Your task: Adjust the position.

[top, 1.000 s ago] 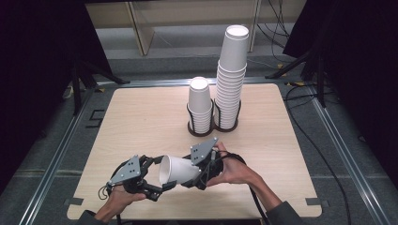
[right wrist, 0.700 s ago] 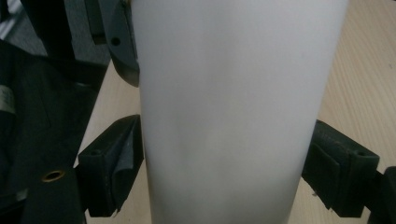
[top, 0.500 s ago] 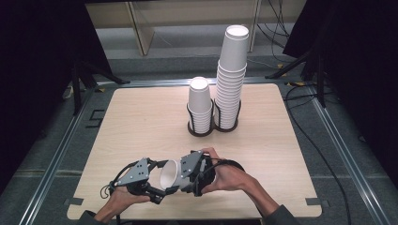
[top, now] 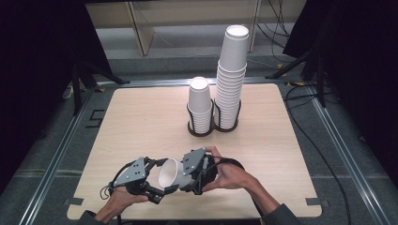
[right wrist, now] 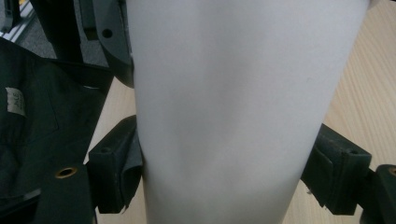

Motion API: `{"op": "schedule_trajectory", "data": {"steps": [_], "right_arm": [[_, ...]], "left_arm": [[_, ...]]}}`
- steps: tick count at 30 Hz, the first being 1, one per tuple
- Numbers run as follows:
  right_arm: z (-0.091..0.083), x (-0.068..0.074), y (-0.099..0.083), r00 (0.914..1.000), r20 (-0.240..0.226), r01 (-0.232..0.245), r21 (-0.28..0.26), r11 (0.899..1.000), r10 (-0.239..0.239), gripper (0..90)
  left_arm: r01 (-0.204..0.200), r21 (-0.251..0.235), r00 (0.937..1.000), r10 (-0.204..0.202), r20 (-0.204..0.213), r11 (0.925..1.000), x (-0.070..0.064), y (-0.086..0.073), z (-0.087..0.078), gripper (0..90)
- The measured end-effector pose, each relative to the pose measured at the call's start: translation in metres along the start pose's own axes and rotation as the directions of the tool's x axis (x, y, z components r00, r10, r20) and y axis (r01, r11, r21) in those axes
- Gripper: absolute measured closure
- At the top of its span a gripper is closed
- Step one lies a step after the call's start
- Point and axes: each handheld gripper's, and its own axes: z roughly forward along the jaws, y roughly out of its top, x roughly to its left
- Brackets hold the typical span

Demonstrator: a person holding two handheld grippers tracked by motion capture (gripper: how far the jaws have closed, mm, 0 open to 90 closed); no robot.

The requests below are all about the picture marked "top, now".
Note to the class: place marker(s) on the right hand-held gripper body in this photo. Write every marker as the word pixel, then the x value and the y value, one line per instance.
pixel 194 161

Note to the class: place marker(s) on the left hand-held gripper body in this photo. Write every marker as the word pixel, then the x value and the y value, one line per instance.
pixel 134 172

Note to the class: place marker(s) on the white paper cup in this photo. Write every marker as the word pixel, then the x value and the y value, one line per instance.
pixel 169 175

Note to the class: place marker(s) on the tall stack of paper cups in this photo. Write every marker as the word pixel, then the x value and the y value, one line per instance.
pixel 233 62

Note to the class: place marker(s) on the person's left hand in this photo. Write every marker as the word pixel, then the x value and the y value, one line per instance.
pixel 120 200

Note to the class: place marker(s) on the person's right hand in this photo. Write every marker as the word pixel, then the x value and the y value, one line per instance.
pixel 233 176

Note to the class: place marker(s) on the short stack of paper cups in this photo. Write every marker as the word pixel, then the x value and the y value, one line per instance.
pixel 199 97

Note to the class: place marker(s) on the black metal stand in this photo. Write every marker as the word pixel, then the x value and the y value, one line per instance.
pixel 320 81
pixel 76 90

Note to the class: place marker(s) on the light wooden furniture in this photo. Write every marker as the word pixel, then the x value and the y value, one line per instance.
pixel 140 31

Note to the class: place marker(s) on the black curtain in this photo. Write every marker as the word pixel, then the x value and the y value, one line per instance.
pixel 31 62
pixel 359 62

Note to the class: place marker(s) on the grey metal floor rail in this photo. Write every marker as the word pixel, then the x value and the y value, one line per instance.
pixel 150 82
pixel 350 168
pixel 53 165

